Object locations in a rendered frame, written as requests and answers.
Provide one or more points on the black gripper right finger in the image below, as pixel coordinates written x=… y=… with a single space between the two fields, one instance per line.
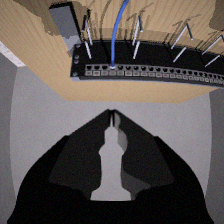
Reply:
x=149 y=163

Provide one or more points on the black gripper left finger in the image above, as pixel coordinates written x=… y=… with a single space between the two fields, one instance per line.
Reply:
x=73 y=162

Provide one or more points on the blue network cable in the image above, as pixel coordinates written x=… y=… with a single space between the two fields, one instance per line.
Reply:
x=115 y=29

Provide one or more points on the grey network port rack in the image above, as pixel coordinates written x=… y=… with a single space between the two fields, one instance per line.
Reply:
x=154 y=56

